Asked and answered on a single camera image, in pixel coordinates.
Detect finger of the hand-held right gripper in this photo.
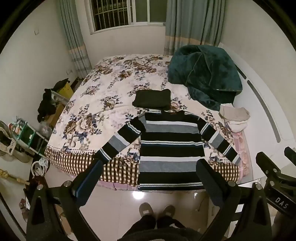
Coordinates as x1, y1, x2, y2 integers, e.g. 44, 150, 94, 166
284, 146, 296, 163
255, 151, 296, 186

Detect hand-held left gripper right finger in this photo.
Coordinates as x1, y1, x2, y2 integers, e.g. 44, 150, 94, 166
196, 159, 273, 241

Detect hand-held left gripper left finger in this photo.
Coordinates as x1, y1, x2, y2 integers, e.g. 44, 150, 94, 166
26, 159, 104, 241

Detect striped knit sweater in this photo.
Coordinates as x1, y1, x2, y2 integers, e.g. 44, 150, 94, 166
94, 109, 241, 192

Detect white garment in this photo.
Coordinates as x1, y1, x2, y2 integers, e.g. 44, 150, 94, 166
228, 120, 248, 133

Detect grey slipper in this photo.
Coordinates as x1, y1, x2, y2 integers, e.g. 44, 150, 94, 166
139, 202, 156, 219
162, 204, 176, 219

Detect white plastic bag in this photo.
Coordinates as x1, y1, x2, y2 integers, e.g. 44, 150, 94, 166
31, 158, 50, 178

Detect beige garment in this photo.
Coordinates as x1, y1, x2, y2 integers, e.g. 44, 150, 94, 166
218, 104, 251, 124

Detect clear plastic bag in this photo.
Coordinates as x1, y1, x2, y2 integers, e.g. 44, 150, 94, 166
38, 120, 54, 140

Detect person's legs in dark trousers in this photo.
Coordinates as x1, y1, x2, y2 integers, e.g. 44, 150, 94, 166
121, 214, 186, 239

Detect cardboard box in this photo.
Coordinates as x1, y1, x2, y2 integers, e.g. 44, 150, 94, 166
43, 103, 65, 128

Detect wooden stick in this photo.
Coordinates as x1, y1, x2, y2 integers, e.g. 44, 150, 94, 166
0, 169, 31, 186

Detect green crate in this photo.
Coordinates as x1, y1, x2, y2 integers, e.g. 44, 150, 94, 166
17, 120, 38, 148

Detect white bed headboard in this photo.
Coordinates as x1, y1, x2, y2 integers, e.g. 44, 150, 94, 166
218, 42, 296, 184

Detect black cloth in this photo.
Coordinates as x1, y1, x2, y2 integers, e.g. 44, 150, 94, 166
37, 88, 61, 122

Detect floral bedspread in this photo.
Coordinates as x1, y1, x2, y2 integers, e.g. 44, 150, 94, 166
44, 54, 253, 191

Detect floor fan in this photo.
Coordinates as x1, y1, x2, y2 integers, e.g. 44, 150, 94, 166
0, 120, 18, 163

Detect yellow box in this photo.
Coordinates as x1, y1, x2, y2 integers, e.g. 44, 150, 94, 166
57, 83, 75, 100

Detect folded dark garment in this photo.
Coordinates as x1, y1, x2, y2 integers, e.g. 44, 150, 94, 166
132, 89, 172, 111

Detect dark green plush blanket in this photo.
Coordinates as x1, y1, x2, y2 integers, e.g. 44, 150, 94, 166
167, 44, 243, 112

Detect green curtain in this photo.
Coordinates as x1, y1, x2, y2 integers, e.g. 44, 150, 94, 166
57, 0, 92, 80
163, 0, 228, 56

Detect barred window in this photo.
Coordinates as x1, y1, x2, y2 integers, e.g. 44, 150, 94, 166
89, 0, 167, 32

